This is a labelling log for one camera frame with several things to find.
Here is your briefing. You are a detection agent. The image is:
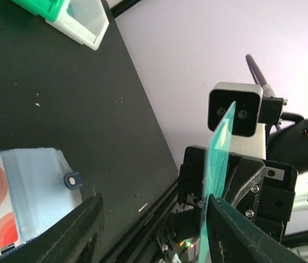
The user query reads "black frame post right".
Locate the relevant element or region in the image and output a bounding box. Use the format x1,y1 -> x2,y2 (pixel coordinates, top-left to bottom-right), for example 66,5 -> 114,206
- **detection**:
111,0 -> 141,18

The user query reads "green bin middle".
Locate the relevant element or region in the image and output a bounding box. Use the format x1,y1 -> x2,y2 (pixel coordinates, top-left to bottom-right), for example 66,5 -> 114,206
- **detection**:
12,0 -> 65,22

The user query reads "white bin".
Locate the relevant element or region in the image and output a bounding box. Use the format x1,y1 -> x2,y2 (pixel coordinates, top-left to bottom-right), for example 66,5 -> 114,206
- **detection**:
47,0 -> 109,50

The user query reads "blue leather card holder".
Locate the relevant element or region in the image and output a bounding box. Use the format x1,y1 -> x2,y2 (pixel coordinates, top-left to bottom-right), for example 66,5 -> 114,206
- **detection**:
0,148 -> 82,255

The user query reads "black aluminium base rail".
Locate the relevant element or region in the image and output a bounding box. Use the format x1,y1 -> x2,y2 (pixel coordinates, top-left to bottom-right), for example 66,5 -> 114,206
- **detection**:
100,180 -> 178,262

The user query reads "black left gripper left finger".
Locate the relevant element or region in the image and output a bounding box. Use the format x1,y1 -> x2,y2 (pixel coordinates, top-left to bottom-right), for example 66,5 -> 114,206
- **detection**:
0,193 -> 103,262

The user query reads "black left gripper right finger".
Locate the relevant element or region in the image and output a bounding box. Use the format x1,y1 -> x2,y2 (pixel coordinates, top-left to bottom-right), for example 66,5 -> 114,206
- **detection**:
207,195 -> 305,263

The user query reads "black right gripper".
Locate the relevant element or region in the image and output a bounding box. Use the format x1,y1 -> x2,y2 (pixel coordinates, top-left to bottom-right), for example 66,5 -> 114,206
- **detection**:
177,146 -> 299,244

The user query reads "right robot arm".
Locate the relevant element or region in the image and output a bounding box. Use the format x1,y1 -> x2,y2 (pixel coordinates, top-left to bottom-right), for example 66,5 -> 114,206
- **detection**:
178,116 -> 308,241

